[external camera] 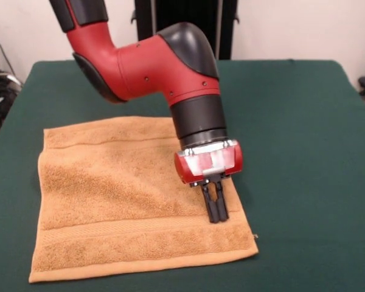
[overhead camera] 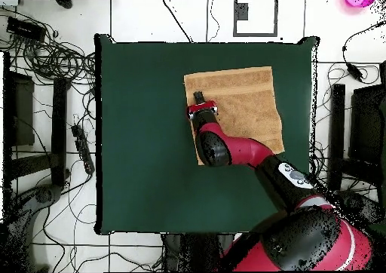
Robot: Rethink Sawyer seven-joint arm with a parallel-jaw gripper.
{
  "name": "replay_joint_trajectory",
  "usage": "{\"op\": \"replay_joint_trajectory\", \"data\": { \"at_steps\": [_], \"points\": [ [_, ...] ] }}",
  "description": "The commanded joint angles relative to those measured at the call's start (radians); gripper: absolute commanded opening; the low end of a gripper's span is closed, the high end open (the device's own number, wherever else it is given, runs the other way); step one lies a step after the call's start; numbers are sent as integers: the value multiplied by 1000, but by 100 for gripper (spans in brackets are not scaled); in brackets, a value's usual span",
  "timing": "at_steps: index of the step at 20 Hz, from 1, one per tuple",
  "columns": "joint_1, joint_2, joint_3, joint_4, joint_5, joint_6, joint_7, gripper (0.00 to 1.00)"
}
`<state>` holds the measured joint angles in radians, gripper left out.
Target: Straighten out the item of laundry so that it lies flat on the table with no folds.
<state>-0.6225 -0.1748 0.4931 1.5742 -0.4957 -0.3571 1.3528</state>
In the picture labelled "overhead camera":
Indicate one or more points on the tan terry towel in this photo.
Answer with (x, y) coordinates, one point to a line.
(247, 104)

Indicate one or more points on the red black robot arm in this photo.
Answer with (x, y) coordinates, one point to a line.
(241, 149)

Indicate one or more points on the dark flat panel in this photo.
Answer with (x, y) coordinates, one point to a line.
(366, 125)
(21, 110)

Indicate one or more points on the dark green table cloth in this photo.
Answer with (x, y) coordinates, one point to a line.
(144, 164)

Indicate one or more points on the black power strip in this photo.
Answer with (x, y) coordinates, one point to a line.
(83, 149)

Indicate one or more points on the black bar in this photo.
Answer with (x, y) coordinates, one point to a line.
(337, 119)
(60, 128)

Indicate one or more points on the black metal stand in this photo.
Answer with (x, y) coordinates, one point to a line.
(193, 252)

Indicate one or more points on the small dark object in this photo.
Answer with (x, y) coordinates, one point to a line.
(64, 3)

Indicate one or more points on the grey chair base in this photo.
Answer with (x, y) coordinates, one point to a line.
(43, 194)
(362, 205)

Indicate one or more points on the pink round object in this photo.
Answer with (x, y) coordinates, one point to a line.
(359, 1)

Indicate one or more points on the black rectangular box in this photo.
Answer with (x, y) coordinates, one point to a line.
(25, 28)

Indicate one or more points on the grey rectangular floor frame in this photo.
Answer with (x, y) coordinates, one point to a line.
(235, 19)

